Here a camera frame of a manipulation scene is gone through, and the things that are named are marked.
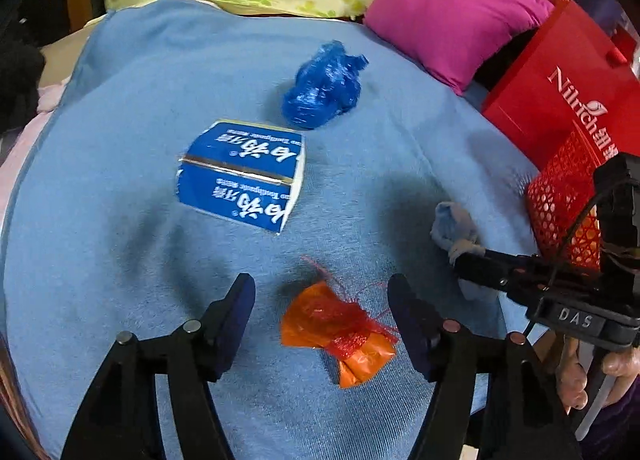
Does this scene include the blue blanket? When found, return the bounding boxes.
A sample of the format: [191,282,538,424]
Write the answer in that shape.
[0,0,556,460]

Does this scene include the light blue paper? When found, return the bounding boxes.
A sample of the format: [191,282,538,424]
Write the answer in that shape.
[431,201,483,266]

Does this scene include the red paper shopping bag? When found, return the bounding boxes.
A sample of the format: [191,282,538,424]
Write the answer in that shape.
[481,0,640,171]

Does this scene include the black fluffy cloth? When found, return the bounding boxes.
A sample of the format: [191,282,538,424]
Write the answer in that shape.
[0,37,46,131]

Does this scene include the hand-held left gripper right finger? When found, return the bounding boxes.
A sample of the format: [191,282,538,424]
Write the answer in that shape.
[387,274,571,460]

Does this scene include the person's right hand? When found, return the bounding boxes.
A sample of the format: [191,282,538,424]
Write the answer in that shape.
[555,335,640,413]

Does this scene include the black cable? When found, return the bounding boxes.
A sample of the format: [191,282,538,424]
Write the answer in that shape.
[552,175,636,266]

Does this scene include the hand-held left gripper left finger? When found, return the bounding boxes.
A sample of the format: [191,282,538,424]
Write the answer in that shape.
[60,272,257,460]

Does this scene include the red mesh plastic basket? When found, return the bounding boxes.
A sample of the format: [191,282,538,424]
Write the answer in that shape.
[525,130,606,271]

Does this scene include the blue toothpaste box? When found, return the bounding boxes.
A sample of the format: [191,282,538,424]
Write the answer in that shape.
[176,120,307,235]

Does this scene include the orange wrapper with red mesh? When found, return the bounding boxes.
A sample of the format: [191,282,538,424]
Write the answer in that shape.
[280,257,401,389]

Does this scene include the magenta pillow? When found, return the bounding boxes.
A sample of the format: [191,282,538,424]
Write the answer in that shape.
[363,0,556,97]

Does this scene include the blue plastic bag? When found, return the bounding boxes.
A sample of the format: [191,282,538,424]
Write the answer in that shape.
[282,40,369,130]

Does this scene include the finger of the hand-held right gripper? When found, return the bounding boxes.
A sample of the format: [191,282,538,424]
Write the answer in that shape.
[454,249,546,301]

